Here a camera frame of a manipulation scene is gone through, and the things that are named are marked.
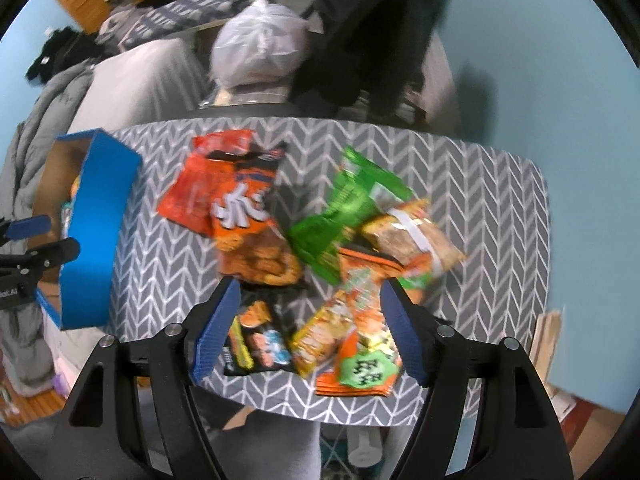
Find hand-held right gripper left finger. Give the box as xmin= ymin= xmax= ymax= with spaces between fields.
xmin=50 ymin=277 xmax=246 ymax=480

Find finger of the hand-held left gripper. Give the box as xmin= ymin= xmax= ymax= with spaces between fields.
xmin=0 ymin=237 xmax=82 ymax=281
xmin=0 ymin=214 xmax=53 ymax=246

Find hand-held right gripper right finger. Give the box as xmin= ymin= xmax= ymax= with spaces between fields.
xmin=379 ymin=278 xmax=576 ymax=480

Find orange green-label snack packet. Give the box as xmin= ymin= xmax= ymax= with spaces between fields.
xmin=316 ymin=247 xmax=403 ymax=397

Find blue cardboard box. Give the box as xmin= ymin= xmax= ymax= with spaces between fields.
xmin=32 ymin=129 xmax=143 ymax=331

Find black snack packet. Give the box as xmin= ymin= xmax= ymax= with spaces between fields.
xmin=222 ymin=285 xmax=296 ymax=376

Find long yellow snack packet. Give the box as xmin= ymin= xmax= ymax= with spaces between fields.
xmin=290 ymin=290 xmax=361 ymax=380

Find orange white-banded snack packet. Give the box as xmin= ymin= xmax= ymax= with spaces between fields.
xmin=360 ymin=199 xmax=466 ymax=306

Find orange black-topped snack packet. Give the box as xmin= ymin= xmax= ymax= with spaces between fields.
xmin=210 ymin=142 xmax=303 ymax=288

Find red snack packet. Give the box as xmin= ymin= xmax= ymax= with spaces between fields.
xmin=157 ymin=130 xmax=256 ymax=236

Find green snack packet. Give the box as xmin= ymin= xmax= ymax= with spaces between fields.
xmin=290 ymin=146 xmax=413 ymax=283

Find grey comforter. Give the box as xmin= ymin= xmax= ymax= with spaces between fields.
xmin=0 ymin=57 xmax=101 ymax=221

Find white plastic bottle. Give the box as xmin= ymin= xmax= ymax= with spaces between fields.
xmin=347 ymin=430 xmax=385 ymax=467

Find person's grey-trousered leg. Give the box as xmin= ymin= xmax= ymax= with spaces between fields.
xmin=210 ymin=400 xmax=321 ymax=480

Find cardboard pieces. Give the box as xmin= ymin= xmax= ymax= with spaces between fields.
xmin=529 ymin=307 xmax=566 ymax=386

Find grey chevron table cover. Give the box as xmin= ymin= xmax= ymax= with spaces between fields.
xmin=102 ymin=117 xmax=551 ymax=428

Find black clothes pile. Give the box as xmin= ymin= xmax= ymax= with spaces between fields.
xmin=27 ymin=27 xmax=103 ymax=86

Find bed with grey sheet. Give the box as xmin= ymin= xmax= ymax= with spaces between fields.
xmin=67 ymin=37 xmax=211 ymax=136

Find brown cardboard box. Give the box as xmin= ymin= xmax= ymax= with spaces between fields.
xmin=545 ymin=385 xmax=628 ymax=466

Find black office chair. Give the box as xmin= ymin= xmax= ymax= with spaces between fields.
xmin=182 ymin=0 xmax=431 ymax=128

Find grey checkered cushion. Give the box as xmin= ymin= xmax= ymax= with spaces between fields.
xmin=215 ymin=77 xmax=296 ymax=107

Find navy patterned mattress bench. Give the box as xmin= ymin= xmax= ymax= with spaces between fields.
xmin=97 ymin=0 xmax=251 ymax=53

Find black jacket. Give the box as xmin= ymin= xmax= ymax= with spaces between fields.
xmin=292 ymin=0 xmax=456 ymax=116

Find white plastic bag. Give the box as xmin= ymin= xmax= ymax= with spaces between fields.
xmin=210 ymin=0 xmax=313 ymax=88

